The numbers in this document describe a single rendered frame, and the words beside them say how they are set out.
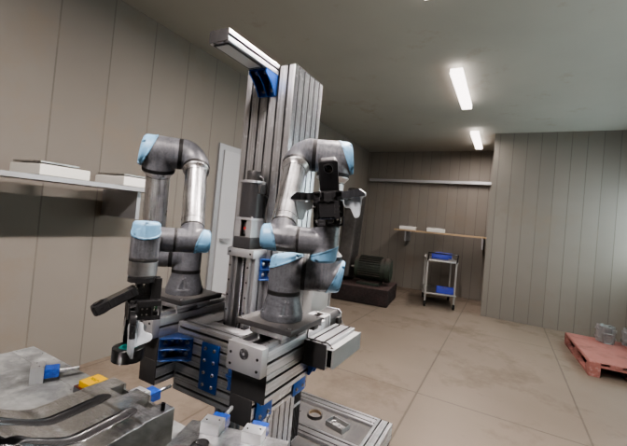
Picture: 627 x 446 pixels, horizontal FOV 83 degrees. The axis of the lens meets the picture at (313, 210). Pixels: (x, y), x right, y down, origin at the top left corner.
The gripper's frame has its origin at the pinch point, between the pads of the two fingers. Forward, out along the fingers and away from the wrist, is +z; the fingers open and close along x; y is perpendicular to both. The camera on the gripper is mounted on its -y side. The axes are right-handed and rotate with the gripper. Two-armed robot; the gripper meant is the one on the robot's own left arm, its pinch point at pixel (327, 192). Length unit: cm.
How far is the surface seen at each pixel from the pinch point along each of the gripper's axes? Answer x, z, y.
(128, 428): 48, -9, 51
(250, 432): 21, -14, 55
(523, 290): -309, -521, 137
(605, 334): -339, -394, 167
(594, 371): -271, -319, 179
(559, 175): -365, -506, -45
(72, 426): 60, -8, 50
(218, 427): 29, -15, 55
